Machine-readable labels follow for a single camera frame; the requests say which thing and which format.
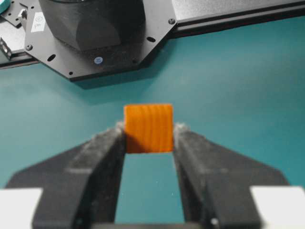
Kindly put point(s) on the black aluminium table edge rail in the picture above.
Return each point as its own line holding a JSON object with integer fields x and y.
{"x": 193, "y": 17}

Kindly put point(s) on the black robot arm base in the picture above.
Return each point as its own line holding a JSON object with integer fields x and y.
{"x": 92, "y": 24}

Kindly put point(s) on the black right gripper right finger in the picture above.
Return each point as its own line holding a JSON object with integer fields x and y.
{"x": 215, "y": 181}

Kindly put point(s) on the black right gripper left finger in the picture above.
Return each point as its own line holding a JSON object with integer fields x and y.
{"x": 79, "y": 186}

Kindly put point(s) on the black hexagonal mounting plate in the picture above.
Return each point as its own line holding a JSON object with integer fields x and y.
{"x": 134, "y": 53}

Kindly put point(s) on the orange cube block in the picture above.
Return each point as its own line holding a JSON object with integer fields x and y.
{"x": 148, "y": 128}

